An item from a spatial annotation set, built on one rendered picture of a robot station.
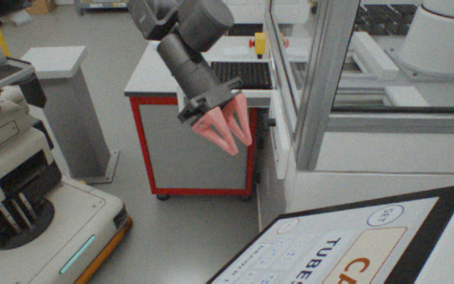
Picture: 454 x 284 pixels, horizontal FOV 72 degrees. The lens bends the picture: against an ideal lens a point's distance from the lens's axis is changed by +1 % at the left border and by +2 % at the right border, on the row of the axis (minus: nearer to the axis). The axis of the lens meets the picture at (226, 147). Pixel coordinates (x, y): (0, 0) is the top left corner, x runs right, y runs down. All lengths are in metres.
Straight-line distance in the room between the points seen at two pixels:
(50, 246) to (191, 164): 0.70
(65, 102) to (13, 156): 0.72
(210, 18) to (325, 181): 0.45
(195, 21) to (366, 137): 0.40
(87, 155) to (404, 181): 1.67
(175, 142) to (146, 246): 0.57
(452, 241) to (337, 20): 0.34
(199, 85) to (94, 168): 1.66
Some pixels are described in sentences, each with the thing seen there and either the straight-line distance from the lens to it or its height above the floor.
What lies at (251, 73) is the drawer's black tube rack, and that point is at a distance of 1.16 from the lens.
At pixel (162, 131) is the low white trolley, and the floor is 0.54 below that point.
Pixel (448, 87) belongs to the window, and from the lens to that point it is 0.69.
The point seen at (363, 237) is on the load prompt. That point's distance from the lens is 0.37.
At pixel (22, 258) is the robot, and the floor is 0.28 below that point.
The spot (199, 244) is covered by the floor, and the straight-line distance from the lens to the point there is 1.69.
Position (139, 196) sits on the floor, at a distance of 1.94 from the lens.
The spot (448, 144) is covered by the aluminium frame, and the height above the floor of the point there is 1.02.
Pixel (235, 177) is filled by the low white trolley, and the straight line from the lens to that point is 1.66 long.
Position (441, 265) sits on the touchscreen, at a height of 1.19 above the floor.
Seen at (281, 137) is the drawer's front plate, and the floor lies 0.93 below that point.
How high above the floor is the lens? 1.42
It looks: 40 degrees down
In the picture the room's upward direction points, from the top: straight up
